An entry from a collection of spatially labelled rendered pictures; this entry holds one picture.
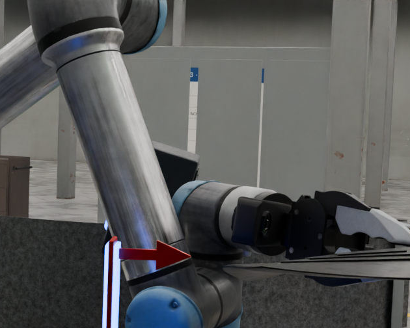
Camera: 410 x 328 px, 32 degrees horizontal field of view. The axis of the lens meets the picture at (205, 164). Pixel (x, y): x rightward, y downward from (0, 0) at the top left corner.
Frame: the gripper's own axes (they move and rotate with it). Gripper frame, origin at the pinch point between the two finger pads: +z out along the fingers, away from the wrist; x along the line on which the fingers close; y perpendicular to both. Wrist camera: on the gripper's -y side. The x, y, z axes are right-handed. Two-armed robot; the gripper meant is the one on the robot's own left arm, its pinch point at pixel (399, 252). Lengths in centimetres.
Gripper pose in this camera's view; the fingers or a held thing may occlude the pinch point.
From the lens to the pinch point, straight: 66.1
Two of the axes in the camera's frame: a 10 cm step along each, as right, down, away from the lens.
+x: -1.3, 9.9, -0.1
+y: 7.9, 1.1, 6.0
